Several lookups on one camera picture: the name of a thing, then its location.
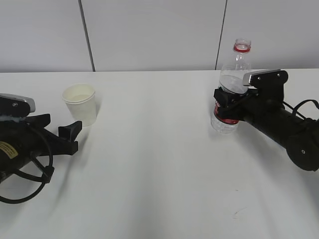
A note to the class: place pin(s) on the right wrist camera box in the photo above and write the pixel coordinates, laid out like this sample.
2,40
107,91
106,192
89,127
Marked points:
268,83

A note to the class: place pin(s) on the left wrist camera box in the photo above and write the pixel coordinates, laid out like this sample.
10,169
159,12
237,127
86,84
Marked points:
15,108

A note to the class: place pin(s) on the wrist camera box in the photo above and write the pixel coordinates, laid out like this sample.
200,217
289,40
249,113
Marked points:
15,108
268,83

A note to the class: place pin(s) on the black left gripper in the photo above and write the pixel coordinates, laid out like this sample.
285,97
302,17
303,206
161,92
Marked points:
20,139

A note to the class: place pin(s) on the white paper cup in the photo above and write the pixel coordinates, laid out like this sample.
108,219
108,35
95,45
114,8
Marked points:
80,100

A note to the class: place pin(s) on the clear water bottle red label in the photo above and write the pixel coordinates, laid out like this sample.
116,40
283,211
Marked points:
232,72

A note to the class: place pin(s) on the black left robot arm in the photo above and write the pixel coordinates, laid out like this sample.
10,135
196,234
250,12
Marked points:
35,168

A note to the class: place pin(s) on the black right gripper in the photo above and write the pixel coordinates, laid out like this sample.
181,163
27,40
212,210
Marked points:
240,106

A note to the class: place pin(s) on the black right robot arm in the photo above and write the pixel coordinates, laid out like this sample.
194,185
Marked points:
298,136

